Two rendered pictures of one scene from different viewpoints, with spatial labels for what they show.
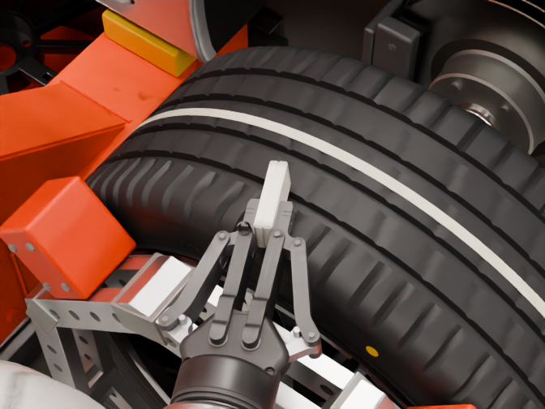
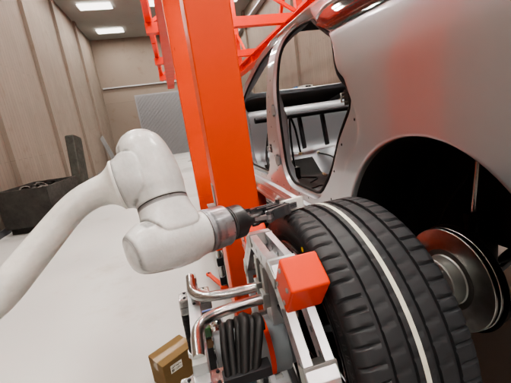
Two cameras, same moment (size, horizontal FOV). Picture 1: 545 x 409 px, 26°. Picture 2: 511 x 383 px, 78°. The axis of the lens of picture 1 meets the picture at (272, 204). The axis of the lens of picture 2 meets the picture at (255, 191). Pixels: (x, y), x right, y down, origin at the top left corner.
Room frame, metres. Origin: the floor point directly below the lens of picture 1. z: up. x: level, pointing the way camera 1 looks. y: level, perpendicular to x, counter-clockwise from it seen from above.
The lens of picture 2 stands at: (-0.10, -0.45, 1.42)
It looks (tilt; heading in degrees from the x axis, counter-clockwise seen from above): 13 degrees down; 41
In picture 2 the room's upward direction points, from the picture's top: 8 degrees counter-clockwise
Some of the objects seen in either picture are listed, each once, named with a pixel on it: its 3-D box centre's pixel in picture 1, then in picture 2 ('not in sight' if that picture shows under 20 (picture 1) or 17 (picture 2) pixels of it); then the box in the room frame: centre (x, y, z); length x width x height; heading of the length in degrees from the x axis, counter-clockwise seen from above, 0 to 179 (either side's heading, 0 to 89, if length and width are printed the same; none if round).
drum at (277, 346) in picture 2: not in sight; (256, 346); (0.39, 0.06, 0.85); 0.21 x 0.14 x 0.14; 144
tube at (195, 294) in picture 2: not in sight; (220, 271); (0.41, 0.17, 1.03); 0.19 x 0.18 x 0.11; 144
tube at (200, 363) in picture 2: not in sight; (233, 311); (0.29, 0.01, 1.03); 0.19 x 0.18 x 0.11; 144
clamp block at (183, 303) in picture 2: not in sight; (195, 300); (0.38, 0.27, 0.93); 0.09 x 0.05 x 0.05; 144
